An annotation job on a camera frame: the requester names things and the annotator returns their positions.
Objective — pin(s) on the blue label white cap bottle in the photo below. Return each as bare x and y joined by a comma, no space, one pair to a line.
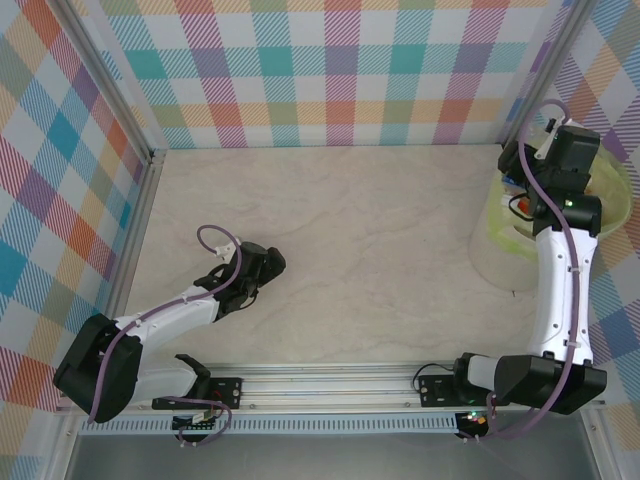
507,178

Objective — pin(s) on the wide orange label bottle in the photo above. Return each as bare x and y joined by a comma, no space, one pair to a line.
523,205

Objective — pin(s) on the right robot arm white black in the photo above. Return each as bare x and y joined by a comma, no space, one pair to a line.
560,300

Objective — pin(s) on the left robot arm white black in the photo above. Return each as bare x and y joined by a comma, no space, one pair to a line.
165,320

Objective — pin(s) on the waste bin with green liner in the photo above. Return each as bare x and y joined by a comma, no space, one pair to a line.
500,255

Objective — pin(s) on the small circuit board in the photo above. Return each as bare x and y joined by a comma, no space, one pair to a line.
475,420
195,425

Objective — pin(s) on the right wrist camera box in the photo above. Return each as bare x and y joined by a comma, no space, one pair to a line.
546,145

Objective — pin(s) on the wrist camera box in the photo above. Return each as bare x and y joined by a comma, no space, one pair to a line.
225,250
546,145

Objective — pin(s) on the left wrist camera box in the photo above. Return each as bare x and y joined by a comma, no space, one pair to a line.
225,250

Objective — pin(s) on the aluminium frame post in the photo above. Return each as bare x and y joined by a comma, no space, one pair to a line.
550,70
107,90

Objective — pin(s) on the aluminium side rail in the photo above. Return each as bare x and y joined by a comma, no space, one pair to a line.
145,215

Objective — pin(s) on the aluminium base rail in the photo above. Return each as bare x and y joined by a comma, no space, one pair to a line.
325,387

